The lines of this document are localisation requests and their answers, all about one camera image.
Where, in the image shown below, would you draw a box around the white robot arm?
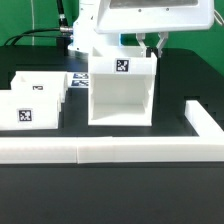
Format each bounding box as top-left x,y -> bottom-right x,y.
70,0 -> 214,54

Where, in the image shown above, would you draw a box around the white drawer with marker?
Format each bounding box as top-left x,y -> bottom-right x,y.
11,71 -> 68,103

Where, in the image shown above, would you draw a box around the white drawer cabinet box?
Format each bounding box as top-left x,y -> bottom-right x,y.
88,46 -> 157,126

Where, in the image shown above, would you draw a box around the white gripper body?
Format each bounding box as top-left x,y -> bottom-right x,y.
94,0 -> 214,34

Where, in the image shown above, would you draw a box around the black cables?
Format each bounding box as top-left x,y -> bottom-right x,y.
3,0 -> 75,47

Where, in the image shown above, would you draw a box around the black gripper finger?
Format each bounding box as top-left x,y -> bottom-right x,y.
156,32 -> 169,56
136,33 -> 147,56

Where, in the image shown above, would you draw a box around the white L-shaped fence wall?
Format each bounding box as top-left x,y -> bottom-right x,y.
0,100 -> 224,164

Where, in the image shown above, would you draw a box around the white marker tag sheet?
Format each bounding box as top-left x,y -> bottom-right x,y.
67,72 -> 89,88

